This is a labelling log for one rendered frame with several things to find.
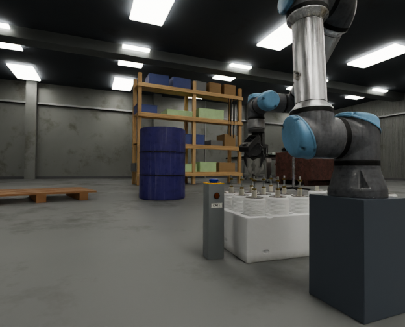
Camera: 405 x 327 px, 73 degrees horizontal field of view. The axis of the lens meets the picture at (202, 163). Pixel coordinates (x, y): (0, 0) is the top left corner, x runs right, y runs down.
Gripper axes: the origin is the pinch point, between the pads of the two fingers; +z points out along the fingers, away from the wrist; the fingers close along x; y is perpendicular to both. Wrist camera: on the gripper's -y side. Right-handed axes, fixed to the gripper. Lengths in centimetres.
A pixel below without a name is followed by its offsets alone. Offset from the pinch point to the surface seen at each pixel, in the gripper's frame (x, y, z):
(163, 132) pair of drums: 173, 120, -45
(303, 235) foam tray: -17.3, 12.2, 25.5
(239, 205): 8.5, 2.7, 13.8
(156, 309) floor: 1, -56, 35
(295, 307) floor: -28, -32, 35
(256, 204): -2.7, -3.3, 11.6
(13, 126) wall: 958, 230, -133
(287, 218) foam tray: -12.9, 5.7, 17.9
